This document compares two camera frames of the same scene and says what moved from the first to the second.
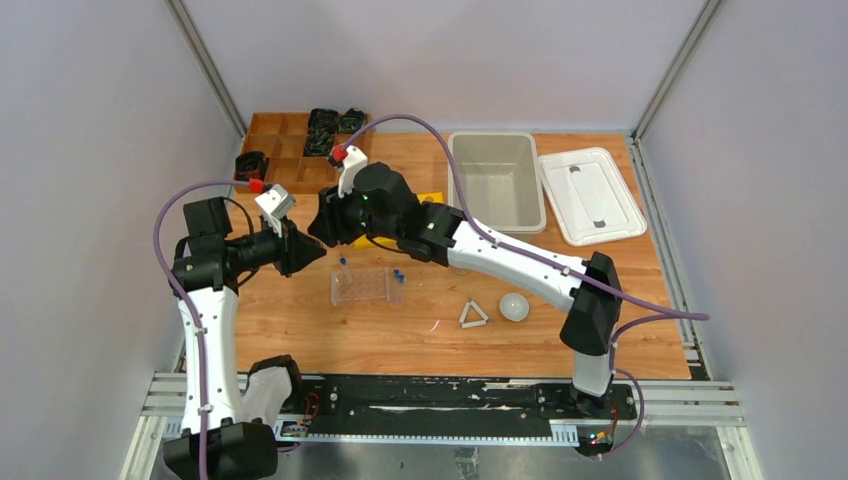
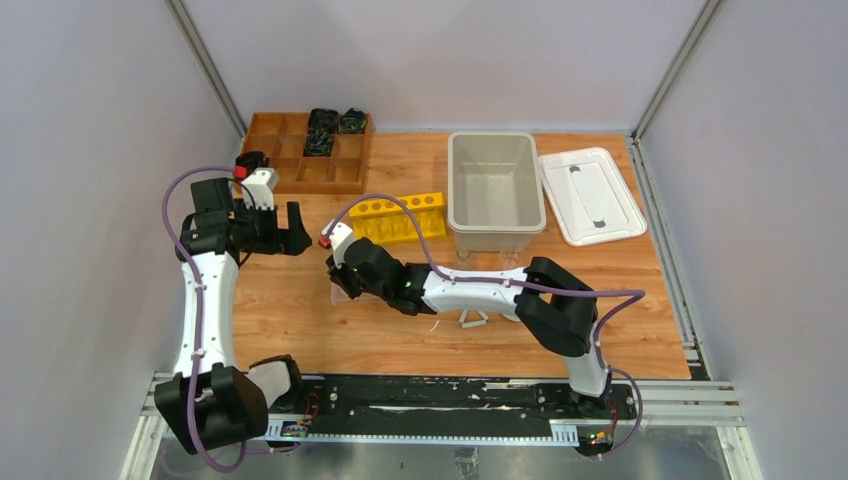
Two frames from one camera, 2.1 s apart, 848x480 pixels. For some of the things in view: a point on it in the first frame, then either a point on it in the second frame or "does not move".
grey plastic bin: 500,179 does not move
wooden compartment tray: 281,135 does not move
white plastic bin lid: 590,198 does not move
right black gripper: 330,225 to 341,275
